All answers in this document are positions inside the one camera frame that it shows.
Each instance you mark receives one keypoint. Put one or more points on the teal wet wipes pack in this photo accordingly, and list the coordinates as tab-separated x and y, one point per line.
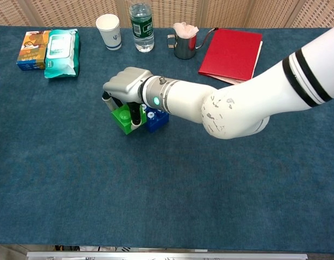
61	54

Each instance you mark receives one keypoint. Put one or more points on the steel gooseneck pitcher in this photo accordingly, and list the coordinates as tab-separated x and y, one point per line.
184	47

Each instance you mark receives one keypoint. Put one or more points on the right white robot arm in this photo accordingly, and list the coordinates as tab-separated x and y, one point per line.
237	108

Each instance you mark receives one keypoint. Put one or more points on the blue four-stud building block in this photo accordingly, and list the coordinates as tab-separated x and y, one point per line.
156	123

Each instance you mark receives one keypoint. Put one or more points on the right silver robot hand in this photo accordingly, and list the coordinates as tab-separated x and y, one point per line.
126	84

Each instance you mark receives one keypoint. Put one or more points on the orange snack box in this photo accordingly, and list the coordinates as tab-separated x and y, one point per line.
31	51

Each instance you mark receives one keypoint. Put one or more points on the clear water bottle green label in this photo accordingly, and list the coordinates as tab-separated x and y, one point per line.
142	29

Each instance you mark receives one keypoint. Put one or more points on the aluminium profile rail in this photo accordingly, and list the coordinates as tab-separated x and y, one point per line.
167	256

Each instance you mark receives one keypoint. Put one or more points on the blue felt table cloth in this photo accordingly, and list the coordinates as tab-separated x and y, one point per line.
167	189

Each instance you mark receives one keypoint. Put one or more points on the red folder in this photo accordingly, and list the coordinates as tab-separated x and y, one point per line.
232	54

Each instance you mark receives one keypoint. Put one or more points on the woven folding screen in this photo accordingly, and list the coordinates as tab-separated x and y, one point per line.
74	12

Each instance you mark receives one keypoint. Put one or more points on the green two-stud building block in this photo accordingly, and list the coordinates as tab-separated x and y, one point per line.
123	120

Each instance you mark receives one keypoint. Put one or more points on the white paper cup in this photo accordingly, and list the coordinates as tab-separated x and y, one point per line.
110	32

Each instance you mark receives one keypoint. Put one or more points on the crumpled white tissue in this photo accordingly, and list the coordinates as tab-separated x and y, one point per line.
185	29

